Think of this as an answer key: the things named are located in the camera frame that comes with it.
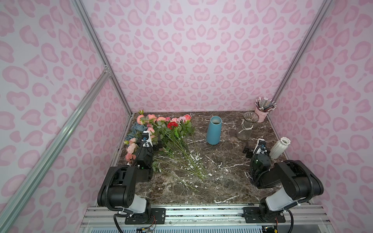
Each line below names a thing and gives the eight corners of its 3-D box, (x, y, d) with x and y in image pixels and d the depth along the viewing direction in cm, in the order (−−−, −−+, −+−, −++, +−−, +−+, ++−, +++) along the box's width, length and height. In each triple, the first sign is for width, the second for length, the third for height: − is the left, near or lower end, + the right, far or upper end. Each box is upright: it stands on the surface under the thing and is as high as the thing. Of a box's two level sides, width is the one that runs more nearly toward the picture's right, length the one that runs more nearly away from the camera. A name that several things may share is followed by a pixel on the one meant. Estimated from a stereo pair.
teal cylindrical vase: (206, 144, 103) (209, 126, 86) (206, 135, 108) (208, 115, 91) (217, 144, 102) (222, 126, 86) (216, 135, 108) (220, 115, 91)
